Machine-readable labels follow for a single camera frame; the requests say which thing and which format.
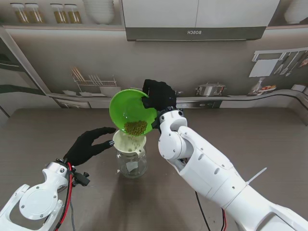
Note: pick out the clear glass jar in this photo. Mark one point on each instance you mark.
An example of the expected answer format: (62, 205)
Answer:
(131, 166)

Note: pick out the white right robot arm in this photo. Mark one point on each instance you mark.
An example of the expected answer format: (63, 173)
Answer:
(207, 168)

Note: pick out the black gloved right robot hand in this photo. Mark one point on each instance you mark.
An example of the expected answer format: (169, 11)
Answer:
(161, 96)

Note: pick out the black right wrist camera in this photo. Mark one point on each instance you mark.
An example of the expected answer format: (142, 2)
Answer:
(156, 123)

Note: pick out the cream plastic funnel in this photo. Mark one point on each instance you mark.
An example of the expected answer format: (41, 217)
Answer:
(122, 143)

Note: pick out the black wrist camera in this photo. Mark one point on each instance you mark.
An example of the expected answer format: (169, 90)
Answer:
(81, 179)
(156, 123)

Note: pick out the bright green plastic bowl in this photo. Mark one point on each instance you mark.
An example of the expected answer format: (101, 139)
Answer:
(127, 106)

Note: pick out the pile of green mung beans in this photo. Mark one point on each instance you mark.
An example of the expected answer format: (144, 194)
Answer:
(136, 127)

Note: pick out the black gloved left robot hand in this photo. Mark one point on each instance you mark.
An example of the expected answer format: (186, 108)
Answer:
(84, 149)

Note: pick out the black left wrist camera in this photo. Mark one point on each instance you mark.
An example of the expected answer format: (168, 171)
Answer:
(81, 179)

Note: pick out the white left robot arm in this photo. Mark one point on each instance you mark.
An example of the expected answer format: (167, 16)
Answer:
(33, 199)

